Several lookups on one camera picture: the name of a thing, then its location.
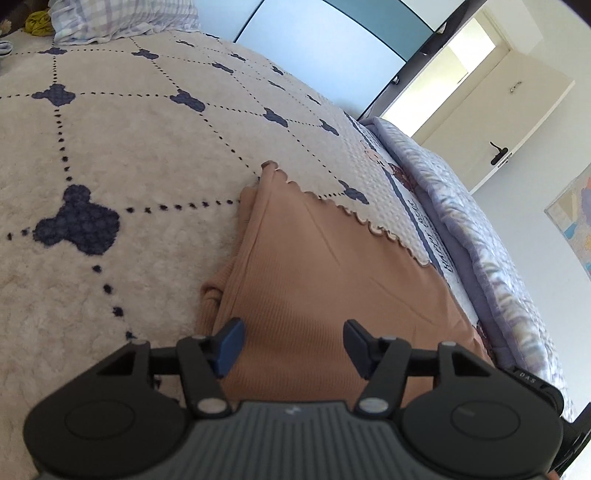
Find brown ribbed long-sleeve top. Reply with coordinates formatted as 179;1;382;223
197;162;488;403

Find beige bear pattern bed blanket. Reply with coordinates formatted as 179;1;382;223
0;28;500;480

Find white and teal wardrobe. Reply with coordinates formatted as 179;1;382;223
191;0;488;122

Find purple plaid pillow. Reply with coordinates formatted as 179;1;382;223
48;0;200;46

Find folded grey garment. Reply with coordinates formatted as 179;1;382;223
0;40;13;58

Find yellow knitted item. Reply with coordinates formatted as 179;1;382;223
23;9;55;37

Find colourful wall map poster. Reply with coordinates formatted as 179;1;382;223
545;165;591;276

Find cream door with handle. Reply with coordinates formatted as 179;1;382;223
414;50;575;193

